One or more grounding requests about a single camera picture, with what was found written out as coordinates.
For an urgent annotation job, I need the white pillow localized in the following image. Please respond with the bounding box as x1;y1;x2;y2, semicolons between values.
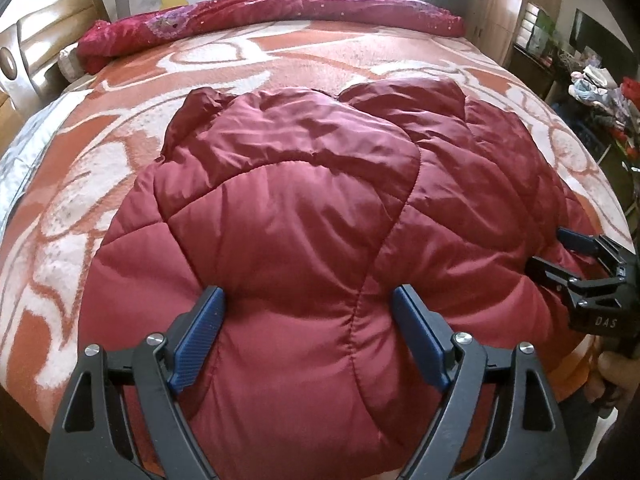
56;42;90;82

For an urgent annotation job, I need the white bed sheet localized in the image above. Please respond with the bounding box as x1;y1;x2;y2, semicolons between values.
0;92;68;235

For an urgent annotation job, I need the person's right hand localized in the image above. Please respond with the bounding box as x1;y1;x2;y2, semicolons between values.
584;350;640;411

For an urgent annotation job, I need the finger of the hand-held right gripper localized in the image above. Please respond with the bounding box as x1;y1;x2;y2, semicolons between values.
525;256;583;306
556;227;632;273

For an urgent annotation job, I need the black flat screen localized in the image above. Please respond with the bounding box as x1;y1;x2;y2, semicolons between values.
571;7;637;63

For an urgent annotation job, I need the cluttered dark desk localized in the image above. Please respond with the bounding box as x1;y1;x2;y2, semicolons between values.
509;2;640;176

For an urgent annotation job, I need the red floral quilt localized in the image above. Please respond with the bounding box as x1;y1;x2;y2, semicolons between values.
76;0;467;75

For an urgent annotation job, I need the dark red padded jacket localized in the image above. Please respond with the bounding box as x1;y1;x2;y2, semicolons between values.
77;80;613;480

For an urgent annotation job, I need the pile of colourful clothes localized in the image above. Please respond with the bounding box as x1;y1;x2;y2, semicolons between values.
567;52;640;136

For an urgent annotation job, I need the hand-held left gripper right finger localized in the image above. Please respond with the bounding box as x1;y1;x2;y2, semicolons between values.
390;284;576;480

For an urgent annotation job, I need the wooden wardrobe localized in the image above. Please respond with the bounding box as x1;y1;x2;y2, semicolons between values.
470;0;567;67

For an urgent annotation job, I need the orange and white patterned blanket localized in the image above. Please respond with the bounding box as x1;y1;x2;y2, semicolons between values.
0;20;632;411

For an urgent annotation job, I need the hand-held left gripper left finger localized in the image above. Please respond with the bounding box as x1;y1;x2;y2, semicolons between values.
45;285;226;480

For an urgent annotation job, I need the wooden headboard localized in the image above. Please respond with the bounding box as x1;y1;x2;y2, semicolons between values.
0;0;112;128

